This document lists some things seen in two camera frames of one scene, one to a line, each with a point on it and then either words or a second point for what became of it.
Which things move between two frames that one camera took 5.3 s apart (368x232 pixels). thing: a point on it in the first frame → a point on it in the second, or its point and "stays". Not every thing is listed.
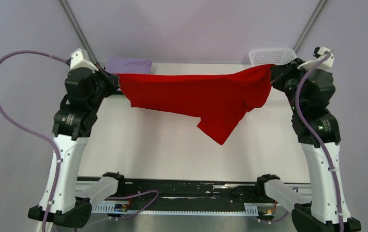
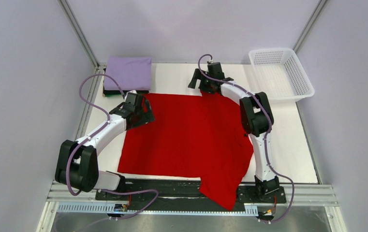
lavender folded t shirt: (128, 64) stays
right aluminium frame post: (309, 24) stays
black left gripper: (111, 79) → (147, 117)
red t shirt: (222, 98) → (191, 136)
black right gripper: (279, 72) → (198, 75)
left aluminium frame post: (75, 23) stays
